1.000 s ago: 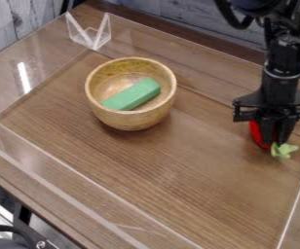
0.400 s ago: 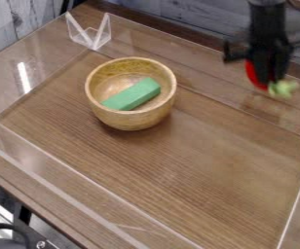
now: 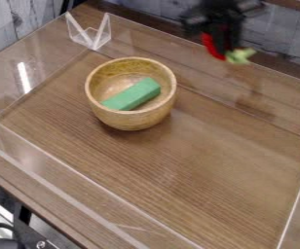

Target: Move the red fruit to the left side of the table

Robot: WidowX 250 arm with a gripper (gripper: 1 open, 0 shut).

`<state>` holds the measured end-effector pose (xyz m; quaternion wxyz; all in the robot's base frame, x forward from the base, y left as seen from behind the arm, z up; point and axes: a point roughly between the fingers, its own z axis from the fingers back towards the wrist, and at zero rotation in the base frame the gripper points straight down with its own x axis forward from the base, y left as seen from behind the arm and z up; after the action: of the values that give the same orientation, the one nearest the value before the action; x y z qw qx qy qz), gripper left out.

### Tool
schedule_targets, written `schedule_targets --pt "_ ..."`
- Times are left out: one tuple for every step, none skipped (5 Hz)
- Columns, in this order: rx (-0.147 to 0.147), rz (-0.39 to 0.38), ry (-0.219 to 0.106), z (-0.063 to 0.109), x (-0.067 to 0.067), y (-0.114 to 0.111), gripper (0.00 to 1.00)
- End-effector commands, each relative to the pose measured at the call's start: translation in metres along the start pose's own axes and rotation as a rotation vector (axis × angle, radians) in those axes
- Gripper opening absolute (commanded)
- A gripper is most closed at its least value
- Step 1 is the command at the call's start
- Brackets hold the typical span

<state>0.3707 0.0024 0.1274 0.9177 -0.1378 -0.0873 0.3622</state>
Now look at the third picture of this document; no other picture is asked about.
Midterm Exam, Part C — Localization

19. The red plush strawberry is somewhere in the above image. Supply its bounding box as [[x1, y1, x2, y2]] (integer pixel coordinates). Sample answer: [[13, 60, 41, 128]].
[[200, 33, 256, 65]]

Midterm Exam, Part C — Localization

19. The green rectangular block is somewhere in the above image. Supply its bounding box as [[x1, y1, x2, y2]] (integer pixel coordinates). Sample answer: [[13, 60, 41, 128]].
[[100, 78, 162, 111]]

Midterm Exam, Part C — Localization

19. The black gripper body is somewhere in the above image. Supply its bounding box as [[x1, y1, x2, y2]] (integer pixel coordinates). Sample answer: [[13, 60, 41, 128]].
[[178, 0, 264, 29]]

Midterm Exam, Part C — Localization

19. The clear acrylic corner bracket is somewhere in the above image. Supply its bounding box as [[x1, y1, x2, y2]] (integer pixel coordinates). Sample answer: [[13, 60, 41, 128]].
[[65, 12, 111, 51]]

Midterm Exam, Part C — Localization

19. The clear acrylic tray wall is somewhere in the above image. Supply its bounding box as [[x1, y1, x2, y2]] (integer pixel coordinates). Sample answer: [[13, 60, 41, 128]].
[[0, 18, 300, 249]]

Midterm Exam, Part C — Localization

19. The black table leg bracket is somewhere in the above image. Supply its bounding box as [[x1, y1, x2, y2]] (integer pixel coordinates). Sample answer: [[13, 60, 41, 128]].
[[13, 201, 76, 249]]

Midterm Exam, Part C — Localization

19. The wooden bowl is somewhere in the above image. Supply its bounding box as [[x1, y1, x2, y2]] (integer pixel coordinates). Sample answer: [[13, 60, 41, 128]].
[[84, 56, 176, 131]]

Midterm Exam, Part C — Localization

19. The black cable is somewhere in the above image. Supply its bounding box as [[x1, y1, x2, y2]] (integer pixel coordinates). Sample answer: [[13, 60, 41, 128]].
[[0, 221, 24, 249]]

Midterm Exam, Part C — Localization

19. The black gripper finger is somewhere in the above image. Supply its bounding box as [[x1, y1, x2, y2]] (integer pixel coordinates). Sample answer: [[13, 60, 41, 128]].
[[228, 17, 243, 51], [210, 23, 228, 55]]

